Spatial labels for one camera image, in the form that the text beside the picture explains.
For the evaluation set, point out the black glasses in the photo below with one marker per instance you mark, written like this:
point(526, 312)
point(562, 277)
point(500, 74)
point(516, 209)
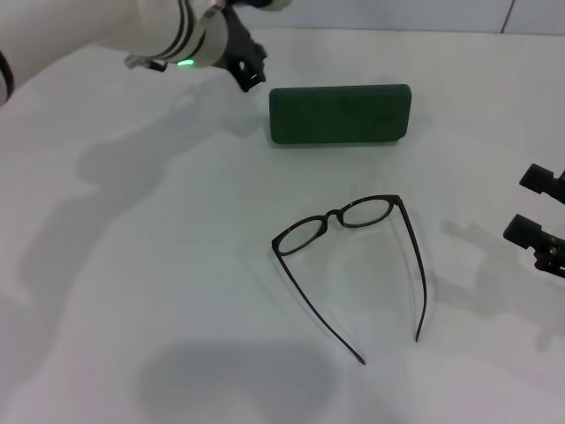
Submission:
point(330, 216)

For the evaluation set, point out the green glasses case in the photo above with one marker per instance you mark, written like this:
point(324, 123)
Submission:
point(340, 115)

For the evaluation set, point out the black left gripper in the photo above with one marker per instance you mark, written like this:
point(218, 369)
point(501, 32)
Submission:
point(240, 40)

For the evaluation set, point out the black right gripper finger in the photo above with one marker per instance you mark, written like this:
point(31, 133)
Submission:
point(525, 232)
point(543, 181)

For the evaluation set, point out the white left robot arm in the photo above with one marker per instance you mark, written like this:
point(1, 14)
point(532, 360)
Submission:
point(110, 22)

